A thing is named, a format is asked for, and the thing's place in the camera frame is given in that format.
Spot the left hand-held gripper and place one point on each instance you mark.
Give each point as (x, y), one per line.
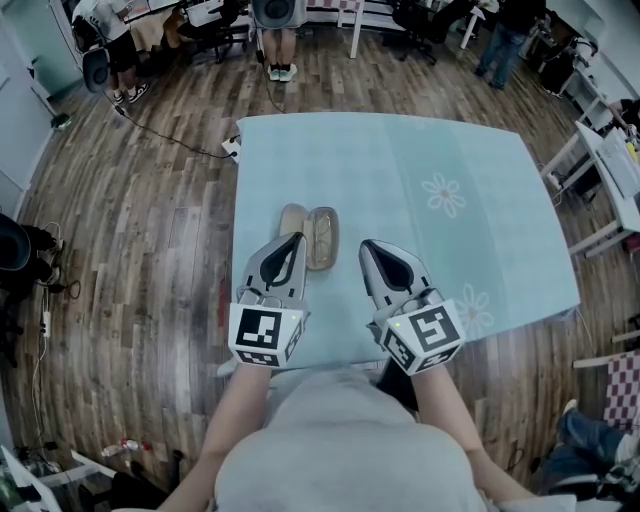
(260, 327)

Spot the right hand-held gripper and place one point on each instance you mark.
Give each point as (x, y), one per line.
(425, 332)

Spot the beige glasses case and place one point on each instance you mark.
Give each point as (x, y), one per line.
(325, 260)

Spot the gold-framed glasses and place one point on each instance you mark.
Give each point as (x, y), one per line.
(325, 235)

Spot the person's left forearm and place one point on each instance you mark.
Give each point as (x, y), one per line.
(235, 415)

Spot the person's right forearm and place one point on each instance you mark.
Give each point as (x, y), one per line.
(450, 405)

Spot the light blue floral tablecloth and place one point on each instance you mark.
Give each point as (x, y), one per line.
(400, 175)

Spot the person's grey shirt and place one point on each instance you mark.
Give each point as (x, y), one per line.
(340, 450)

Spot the plastic bottle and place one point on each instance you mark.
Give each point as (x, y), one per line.
(125, 446)

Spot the small white power strip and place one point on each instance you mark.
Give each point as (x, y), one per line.
(47, 324)

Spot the white desk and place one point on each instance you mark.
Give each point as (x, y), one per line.
(607, 165)

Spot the black office chair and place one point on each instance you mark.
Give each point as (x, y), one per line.
(210, 25)
(425, 25)

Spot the round dark device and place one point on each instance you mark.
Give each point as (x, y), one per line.
(12, 245)
(277, 11)
(95, 70)

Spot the checkered chair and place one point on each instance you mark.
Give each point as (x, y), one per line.
(622, 385)

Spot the white table frame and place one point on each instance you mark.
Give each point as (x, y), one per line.
(356, 30)

